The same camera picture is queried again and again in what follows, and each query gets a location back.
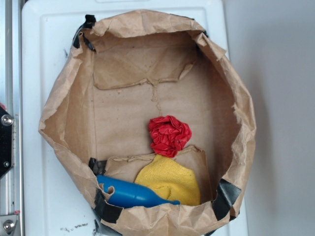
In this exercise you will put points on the red paper ball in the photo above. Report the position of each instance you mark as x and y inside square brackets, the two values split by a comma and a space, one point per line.
[169, 135]

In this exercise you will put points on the brown paper bag bin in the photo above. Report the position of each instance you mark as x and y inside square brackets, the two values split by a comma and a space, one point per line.
[125, 70]

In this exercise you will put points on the yellow cloth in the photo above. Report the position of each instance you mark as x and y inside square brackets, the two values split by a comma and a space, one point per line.
[170, 181]

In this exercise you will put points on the blue plastic bottle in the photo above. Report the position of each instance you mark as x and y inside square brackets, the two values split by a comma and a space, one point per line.
[127, 194]

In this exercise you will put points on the white plastic board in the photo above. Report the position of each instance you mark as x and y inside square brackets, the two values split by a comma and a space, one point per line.
[53, 204]

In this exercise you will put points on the black metal bracket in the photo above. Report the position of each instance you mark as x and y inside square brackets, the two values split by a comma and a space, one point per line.
[6, 139]

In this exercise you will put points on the aluminium frame rail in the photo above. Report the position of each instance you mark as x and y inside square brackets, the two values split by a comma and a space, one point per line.
[12, 220]

